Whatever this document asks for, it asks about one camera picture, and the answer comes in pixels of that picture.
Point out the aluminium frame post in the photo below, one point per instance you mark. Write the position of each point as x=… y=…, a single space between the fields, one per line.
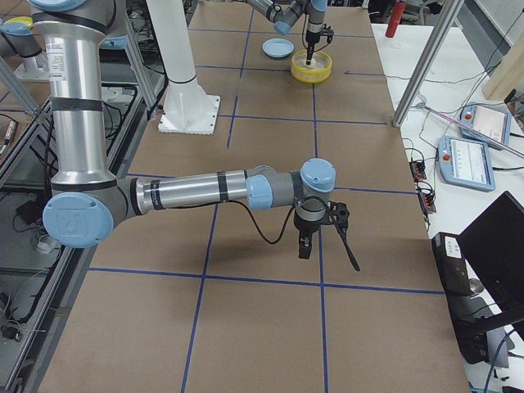
x=438 y=34

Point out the light blue plate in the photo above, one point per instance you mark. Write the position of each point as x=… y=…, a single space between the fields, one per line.
x=278 y=48

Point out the near teach pendant tablet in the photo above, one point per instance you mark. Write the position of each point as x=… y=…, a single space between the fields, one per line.
x=466 y=163

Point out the white steamed bun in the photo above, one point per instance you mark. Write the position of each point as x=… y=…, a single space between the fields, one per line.
x=311 y=64

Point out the white camera stand base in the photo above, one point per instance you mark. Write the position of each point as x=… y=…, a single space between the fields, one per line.
x=187 y=107

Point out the red cylinder bottle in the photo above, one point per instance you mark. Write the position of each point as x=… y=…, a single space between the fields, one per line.
x=395 y=18

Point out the teach pendant tablet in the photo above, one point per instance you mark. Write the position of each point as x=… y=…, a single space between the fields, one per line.
x=493 y=122
x=466 y=163

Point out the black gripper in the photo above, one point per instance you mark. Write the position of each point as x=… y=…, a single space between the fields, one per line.
x=312 y=38

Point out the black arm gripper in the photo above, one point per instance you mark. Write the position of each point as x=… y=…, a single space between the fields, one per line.
x=304 y=226

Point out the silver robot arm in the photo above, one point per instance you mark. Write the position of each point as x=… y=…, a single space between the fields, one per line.
x=283 y=20
x=88 y=201

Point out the yellow round steamer basket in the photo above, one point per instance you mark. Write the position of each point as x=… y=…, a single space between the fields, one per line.
x=317 y=71

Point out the black monitor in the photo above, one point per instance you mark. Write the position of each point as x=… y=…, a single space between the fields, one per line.
x=493 y=245

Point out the silver reacher grabber tool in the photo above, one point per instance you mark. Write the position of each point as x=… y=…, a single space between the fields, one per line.
x=471 y=130

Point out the far teach pendant tablet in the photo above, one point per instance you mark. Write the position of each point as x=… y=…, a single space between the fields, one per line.
x=493 y=122

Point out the black desktop box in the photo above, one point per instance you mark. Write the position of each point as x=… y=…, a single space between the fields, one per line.
x=478 y=333

